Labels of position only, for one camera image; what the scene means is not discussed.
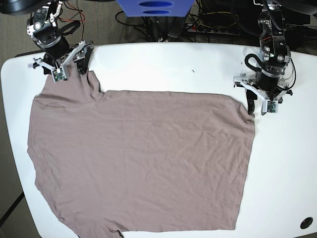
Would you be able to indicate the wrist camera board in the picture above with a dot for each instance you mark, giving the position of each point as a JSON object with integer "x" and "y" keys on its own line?
{"x": 58, "y": 75}
{"x": 271, "y": 106}

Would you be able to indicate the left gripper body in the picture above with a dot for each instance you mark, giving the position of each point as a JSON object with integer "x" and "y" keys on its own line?
{"x": 264, "y": 86}

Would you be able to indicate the mauve T-shirt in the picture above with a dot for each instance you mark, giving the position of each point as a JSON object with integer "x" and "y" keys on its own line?
{"x": 117, "y": 161}

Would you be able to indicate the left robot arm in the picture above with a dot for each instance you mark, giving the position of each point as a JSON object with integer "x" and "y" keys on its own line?
{"x": 276, "y": 55}

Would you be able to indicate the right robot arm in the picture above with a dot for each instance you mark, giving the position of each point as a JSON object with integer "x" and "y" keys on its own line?
{"x": 48, "y": 31}

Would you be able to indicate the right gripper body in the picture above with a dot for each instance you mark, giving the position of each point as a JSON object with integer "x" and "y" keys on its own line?
{"x": 62, "y": 53}

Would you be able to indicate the blue plastic mount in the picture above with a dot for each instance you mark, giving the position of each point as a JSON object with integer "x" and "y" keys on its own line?
{"x": 169, "y": 8}

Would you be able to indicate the black table grommet right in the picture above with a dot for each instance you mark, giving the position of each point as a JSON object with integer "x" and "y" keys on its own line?
{"x": 306, "y": 223}

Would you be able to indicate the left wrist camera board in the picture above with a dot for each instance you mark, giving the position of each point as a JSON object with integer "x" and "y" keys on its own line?
{"x": 271, "y": 106}

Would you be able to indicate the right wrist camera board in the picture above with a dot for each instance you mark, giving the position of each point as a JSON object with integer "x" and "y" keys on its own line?
{"x": 58, "y": 75}

